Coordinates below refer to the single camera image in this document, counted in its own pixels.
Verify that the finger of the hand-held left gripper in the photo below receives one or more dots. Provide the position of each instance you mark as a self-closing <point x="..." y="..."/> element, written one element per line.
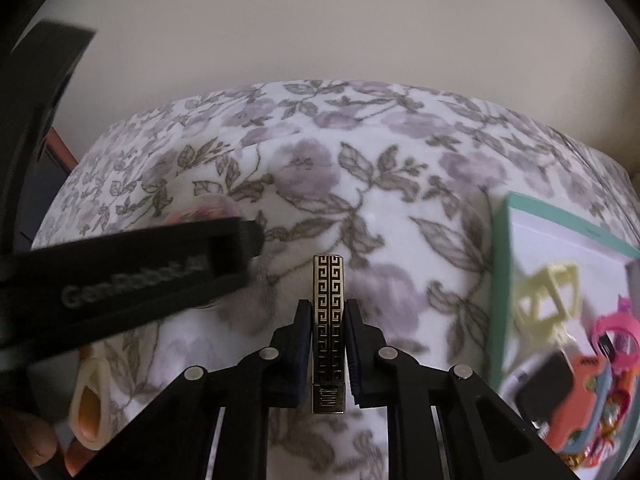
<point x="256" y="237"/>

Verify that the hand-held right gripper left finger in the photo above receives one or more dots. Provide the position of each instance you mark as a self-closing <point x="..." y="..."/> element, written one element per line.
<point x="303" y="355"/>

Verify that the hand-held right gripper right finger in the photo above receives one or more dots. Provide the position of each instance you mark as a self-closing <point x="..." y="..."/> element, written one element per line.
<point x="354" y="355"/>

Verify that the white smartwatch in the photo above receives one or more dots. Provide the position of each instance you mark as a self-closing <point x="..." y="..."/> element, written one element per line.
<point x="542" y="385"/>

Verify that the cream hair claw clip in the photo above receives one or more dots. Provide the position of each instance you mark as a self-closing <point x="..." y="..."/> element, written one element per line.
<point x="547" y="300"/>

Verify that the teal shallow box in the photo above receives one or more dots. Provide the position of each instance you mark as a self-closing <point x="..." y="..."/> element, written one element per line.
<point x="550" y="240"/>

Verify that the orange and blue toy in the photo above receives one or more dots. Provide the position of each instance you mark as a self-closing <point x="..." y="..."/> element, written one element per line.
<point x="582" y="400"/>

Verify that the pink fitness band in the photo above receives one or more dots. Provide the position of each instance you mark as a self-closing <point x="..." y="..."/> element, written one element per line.
<point x="612" y="327"/>

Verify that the person's left hand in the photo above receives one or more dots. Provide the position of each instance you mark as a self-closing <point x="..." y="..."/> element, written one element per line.
<point x="37" y="440"/>

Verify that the floral printed blanket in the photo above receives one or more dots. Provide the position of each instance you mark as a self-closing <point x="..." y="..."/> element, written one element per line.
<point x="350" y="160"/>

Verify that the red-brown board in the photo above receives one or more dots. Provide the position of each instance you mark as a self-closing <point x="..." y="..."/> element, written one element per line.
<point x="60" y="152"/>

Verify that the dark cabinet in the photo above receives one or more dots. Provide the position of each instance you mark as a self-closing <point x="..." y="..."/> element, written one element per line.
<point x="35" y="110"/>

